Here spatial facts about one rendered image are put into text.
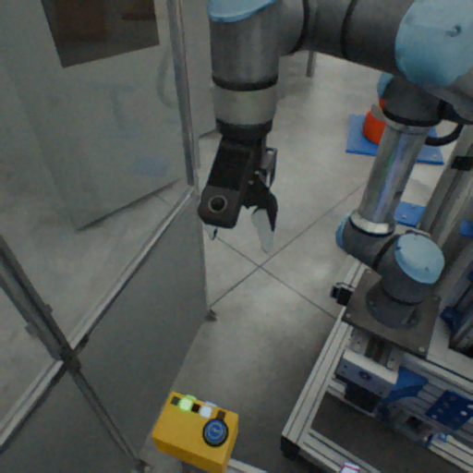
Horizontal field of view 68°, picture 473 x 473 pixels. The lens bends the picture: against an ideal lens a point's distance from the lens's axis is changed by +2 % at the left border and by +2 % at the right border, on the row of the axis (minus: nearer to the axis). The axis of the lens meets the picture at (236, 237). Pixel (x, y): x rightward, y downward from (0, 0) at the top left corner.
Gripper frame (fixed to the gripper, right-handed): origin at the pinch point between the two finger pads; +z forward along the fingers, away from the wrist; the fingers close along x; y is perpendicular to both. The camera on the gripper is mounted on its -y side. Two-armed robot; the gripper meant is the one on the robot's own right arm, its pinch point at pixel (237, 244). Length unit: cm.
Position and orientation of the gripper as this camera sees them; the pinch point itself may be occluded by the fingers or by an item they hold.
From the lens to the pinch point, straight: 55.0
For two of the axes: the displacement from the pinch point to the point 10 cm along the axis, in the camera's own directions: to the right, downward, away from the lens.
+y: 3.2, -6.4, 7.0
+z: 0.0, 7.3, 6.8
